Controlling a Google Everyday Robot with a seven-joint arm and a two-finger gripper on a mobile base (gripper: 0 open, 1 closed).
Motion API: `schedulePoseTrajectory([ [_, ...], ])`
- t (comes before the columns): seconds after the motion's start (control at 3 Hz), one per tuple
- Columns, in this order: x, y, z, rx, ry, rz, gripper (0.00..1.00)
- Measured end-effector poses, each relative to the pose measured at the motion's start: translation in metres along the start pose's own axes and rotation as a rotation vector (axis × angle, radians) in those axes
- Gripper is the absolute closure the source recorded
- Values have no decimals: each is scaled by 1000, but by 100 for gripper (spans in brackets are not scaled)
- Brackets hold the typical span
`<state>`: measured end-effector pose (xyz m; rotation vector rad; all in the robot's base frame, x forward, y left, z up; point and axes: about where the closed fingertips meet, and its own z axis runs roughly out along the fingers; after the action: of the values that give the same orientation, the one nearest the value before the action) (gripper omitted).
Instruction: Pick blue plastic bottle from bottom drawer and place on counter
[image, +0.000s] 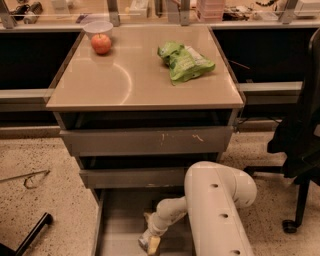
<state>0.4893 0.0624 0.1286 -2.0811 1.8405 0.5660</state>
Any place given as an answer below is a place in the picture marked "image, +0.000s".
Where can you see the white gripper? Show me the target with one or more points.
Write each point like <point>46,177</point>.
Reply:
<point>152,229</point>

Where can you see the clear blue plastic bottle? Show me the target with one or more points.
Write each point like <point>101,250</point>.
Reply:
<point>144,241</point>

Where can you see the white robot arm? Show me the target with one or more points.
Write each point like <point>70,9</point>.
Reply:
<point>213,195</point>

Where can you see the open bottom grey drawer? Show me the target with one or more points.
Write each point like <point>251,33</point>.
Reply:
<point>121,222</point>

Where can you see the middle grey drawer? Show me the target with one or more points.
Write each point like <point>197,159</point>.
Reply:
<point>133,178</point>

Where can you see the top grey drawer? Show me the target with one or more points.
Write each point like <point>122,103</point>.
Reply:
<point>158,141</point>

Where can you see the grey drawer cabinet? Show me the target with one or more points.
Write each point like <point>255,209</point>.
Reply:
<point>130,88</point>

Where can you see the black chair leg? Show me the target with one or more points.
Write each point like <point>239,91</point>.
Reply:
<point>46,219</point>

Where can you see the green chip bag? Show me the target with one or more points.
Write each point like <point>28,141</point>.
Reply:
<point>184,62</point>

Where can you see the black office chair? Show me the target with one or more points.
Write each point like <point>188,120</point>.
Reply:
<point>298,137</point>

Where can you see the red apple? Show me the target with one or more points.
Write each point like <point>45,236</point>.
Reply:
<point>101,43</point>

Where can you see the white bowl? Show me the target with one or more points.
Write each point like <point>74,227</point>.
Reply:
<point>98,27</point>

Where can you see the pink plastic container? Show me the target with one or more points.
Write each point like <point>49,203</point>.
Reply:
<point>210,10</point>

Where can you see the white box on shelf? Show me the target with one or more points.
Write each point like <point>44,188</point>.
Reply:
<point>307,8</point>

